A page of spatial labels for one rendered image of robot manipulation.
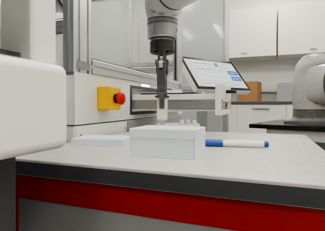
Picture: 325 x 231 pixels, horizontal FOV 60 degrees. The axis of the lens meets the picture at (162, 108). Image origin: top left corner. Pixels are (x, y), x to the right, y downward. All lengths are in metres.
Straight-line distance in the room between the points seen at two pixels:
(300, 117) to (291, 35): 3.21
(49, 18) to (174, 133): 0.27
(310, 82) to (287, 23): 3.25
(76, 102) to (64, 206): 0.34
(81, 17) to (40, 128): 0.55
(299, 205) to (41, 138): 0.31
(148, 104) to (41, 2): 0.73
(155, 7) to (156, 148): 0.45
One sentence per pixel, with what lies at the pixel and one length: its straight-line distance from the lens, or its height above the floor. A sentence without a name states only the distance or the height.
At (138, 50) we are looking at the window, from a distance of 1.19.
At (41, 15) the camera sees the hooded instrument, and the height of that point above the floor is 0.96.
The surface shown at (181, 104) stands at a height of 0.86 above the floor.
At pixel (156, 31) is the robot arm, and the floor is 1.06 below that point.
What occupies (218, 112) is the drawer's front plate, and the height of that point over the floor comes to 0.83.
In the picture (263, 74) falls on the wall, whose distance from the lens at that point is 4.66.
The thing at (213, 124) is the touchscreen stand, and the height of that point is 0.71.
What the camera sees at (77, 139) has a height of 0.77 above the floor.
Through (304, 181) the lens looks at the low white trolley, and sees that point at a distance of 0.40.
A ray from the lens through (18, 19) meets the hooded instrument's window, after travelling 0.35.
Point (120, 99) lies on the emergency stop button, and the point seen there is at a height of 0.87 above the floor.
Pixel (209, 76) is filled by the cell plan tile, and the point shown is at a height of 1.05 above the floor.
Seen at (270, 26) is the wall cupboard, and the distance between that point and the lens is 4.41.
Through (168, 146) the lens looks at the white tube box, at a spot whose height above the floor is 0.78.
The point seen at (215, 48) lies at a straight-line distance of 2.75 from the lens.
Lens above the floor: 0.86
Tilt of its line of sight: 1 degrees down
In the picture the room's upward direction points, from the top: straight up
